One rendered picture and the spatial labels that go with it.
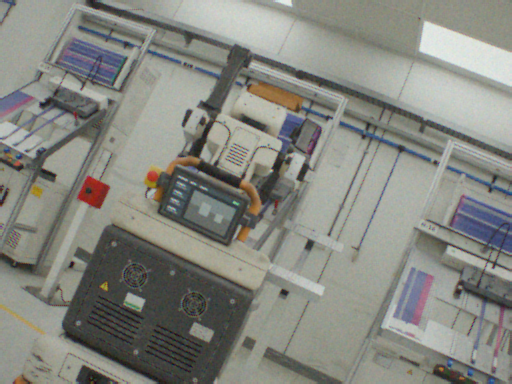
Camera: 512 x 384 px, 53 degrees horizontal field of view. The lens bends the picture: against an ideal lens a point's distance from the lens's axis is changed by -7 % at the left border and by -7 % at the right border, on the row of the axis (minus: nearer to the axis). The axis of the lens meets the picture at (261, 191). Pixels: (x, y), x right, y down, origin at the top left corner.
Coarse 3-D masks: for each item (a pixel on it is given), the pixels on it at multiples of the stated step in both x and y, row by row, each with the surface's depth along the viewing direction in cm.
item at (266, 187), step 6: (294, 132) 270; (294, 138) 272; (312, 138) 270; (294, 144) 271; (270, 174) 280; (276, 174) 277; (270, 180) 279; (276, 180) 278; (264, 186) 280; (270, 186) 280; (264, 192) 283; (270, 192) 281; (264, 198) 282
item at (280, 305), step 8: (288, 296) 281; (280, 304) 281; (272, 312) 280; (280, 312) 280; (272, 320) 280; (264, 328) 279; (272, 328) 279; (264, 336) 279; (256, 344) 279; (264, 344) 278; (256, 352) 278; (248, 360) 278; (256, 360) 277; (248, 368) 277; (256, 368) 277; (240, 376) 277; (248, 376) 276
